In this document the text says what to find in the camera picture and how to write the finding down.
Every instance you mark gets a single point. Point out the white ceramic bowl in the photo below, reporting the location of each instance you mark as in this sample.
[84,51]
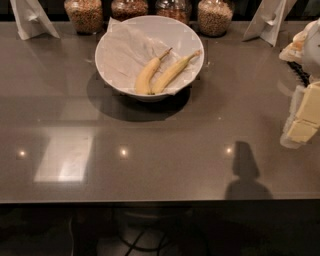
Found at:
[173,33]

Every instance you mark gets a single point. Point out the glass jar of brown beans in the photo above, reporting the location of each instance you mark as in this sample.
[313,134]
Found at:
[127,9]

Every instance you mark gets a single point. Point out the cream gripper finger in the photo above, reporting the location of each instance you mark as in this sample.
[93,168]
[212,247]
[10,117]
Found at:
[305,104]
[297,133]

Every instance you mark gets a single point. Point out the white paper stand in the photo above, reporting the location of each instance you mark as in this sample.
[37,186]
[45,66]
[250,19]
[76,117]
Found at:
[31,19]
[268,19]

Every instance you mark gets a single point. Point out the left white paper stand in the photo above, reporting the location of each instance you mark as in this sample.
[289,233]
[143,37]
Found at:
[31,19]

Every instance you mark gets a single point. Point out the right white paper stand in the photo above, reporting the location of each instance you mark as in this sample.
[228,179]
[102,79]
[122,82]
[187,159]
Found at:
[268,19]

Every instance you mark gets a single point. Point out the yellow banana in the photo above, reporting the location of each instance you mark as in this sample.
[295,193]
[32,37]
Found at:
[142,82]
[172,72]

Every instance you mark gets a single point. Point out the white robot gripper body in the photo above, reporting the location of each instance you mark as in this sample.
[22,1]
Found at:
[312,50]

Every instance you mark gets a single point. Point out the white paper liner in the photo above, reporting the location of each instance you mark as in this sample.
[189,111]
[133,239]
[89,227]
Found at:
[126,53]

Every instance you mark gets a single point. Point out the glass jar of reddish grains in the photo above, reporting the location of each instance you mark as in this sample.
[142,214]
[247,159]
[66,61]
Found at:
[176,9]

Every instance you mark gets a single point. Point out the glass jar of chickpeas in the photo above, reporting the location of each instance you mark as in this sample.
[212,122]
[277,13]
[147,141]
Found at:
[214,16]

